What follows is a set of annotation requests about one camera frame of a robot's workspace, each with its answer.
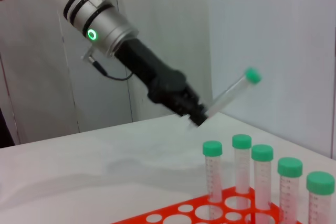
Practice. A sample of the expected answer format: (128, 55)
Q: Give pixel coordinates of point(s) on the dark brown object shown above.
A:
(5, 129)

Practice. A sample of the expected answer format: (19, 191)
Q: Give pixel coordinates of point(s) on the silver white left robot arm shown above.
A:
(105, 24)

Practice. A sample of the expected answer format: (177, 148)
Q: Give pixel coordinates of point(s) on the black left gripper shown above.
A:
(152, 77)

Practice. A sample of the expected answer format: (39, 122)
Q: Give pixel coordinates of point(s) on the clear test tube green cap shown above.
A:
(212, 148)
(241, 141)
(290, 167)
(320, 182)
(228, 93)
(262, 153)

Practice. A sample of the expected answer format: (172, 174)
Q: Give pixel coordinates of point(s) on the orange test tube rack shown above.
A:
(195, 202)

